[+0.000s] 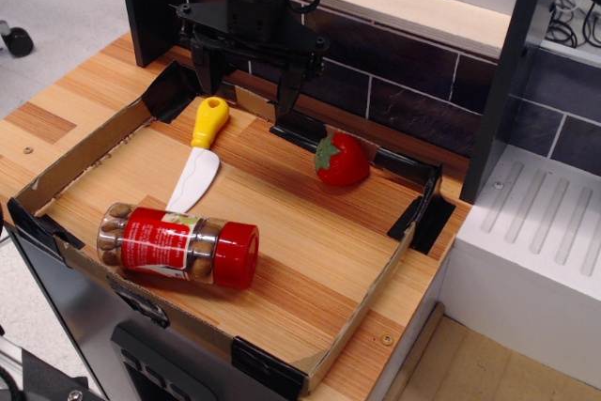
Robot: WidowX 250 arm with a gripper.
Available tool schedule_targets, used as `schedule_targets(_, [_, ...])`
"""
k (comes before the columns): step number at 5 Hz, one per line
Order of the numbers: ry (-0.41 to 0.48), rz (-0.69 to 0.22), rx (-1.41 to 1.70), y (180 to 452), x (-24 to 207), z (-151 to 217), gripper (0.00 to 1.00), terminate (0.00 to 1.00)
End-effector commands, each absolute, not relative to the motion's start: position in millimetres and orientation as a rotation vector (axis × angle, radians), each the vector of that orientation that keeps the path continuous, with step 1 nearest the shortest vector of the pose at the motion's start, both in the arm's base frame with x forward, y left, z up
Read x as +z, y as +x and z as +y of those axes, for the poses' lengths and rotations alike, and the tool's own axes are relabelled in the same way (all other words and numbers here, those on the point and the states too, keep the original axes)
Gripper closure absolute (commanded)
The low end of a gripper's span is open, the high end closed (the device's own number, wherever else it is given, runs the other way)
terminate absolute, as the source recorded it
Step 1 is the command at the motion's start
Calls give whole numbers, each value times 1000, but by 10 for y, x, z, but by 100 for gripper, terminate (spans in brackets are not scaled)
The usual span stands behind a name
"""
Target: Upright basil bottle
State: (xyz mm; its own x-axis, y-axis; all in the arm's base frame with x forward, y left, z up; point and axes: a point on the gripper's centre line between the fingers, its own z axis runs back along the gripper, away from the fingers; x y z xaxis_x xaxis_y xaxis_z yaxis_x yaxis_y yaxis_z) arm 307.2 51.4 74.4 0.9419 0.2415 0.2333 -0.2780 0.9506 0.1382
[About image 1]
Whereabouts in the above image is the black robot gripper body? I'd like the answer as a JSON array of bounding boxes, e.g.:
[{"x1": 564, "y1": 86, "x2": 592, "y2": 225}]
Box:
[{"x1": 177, "y1": 0, "x2": 329, "y2": 79}]

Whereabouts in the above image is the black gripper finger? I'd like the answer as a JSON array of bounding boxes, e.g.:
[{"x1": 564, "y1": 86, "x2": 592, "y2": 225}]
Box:
[
  {"x1": 275, "y1": 63, "x2": 310, "y2": 120},
  {"x1": 190, "y1": 38, "x2": 230, "y2": 95}
]

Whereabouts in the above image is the red-capped spice bottle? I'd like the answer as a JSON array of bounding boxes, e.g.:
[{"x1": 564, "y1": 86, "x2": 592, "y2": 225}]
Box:
[{"x1": 97, "y1": 203, "x2": 259, "y2": 289}]

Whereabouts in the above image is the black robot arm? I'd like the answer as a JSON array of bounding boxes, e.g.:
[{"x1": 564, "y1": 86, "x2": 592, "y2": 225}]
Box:
[{"x1": 177, "y1": 0, "x2": 330, "y2": 117}]

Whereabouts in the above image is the cardboard fence with black tape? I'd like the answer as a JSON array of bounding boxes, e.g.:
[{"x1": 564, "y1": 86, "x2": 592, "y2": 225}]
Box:
[{"x1": 1, "y1": 59, "x2": 465, "y2": 400}]

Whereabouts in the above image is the red toy strawberry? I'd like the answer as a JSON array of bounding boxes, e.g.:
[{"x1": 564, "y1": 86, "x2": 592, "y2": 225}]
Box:
[{"x1": 314, "y1": 132, "x2": 370, "y2": 186}]

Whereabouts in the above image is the black caster wheel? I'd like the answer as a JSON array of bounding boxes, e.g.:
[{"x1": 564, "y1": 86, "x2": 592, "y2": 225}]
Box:
[{"x1": 0, "y1": 20, "x2": 34, "y2": 57}]

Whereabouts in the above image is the white grooved drainer block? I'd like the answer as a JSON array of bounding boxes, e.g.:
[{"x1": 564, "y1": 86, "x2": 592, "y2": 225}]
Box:
[{"x1": 440, "y1": 147, "x2": 600, "y2": 387}]

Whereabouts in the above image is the black panel with buttons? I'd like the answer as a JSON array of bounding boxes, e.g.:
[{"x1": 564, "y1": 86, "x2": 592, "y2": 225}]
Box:
[{"x1": 111, "y1": 326, "x2": 218, "y2": 401}]

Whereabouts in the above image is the yellow-handled white toy knife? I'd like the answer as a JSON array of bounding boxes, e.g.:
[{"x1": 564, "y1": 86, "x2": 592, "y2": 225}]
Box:
[{"x1": 166, "y1": 97, "x2": 229, "y2": 213}]

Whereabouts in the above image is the dark grey shelf frame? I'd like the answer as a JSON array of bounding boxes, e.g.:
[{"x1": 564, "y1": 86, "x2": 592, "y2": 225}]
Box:
[{"x1": 116, "y1": 0, "x2": 555, "y2": 205}]

